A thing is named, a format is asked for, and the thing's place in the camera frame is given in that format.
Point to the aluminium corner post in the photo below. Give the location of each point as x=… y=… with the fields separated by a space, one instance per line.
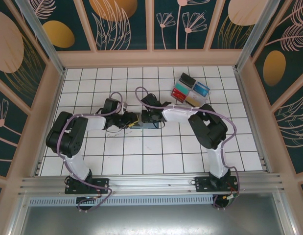
x=41 y=34
x=254 y=34

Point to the gold card stack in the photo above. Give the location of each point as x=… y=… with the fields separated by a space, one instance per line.
x=193 y=101

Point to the teal card holder wallet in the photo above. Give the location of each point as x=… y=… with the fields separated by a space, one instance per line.
x=148 y=126

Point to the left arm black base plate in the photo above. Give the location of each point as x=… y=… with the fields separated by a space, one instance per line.
x=100 y=183

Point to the small green circuit board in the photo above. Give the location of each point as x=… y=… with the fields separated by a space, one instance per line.
x=231 y=197

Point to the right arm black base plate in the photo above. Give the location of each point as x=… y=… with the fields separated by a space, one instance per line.
x=202 y=182

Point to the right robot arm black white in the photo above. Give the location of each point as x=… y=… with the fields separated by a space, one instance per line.
x=210 y=129

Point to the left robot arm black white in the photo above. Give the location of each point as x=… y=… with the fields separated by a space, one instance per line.
x=65 y=137

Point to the grey metal sheet panel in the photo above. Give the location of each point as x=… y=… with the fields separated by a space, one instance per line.
x=151 y=220

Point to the teal card stack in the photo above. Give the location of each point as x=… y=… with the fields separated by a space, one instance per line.
x=181 y=87

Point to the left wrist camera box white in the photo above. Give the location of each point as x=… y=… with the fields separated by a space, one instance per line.
x=124 y=106

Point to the blue card stack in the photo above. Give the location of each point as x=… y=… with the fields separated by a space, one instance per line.
x=200 y=89

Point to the red card stack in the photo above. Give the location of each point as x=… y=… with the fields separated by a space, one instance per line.
x=178 y=95

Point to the aluminium mounting rail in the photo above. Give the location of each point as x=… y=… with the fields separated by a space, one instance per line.
x=151 y=182

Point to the black card stack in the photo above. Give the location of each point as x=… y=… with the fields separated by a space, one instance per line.
x=187 y=79

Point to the clear acrylic card organizer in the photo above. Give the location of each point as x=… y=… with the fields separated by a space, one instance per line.
x=190 y=90

